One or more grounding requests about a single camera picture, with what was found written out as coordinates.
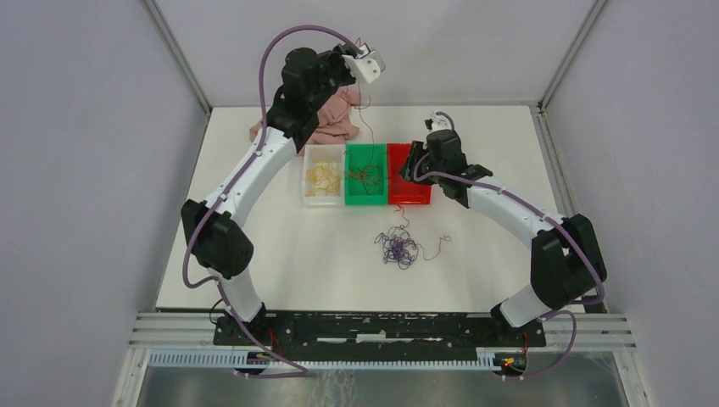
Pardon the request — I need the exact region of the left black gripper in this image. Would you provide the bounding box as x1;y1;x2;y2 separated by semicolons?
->
310;44;362;112

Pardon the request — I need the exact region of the red wires bundle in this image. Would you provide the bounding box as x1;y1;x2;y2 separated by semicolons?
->
347;95;388;198

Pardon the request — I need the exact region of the yellow wires bundle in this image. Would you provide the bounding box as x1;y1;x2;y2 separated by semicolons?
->
305;161;343;198

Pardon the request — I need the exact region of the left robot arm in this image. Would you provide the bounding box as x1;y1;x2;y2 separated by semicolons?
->
181;44;385;345

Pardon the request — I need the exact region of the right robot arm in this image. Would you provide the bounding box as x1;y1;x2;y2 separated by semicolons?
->
399;129;607;346

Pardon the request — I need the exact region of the red plastic bin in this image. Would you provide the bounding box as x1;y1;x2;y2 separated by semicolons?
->
386;142;433;206

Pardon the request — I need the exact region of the green plastic bin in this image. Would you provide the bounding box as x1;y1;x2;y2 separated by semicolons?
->
344;143;388;206

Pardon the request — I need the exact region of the pink crumpled garment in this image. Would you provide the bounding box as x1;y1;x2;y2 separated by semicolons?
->
249;86;362;148

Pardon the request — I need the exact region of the clear plastic bin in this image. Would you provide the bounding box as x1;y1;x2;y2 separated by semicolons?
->
301;144;346;207

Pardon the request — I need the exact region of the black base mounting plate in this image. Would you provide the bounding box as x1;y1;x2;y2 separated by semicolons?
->
246;310;547;362

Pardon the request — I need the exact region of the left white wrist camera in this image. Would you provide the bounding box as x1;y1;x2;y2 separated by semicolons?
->
343;43;386;84

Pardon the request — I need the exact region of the white slotted cable duct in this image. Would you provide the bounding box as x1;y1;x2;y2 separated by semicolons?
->
148;349;500;372

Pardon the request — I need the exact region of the aluminium frame rail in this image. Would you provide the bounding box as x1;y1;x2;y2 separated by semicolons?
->
128;312;637;352

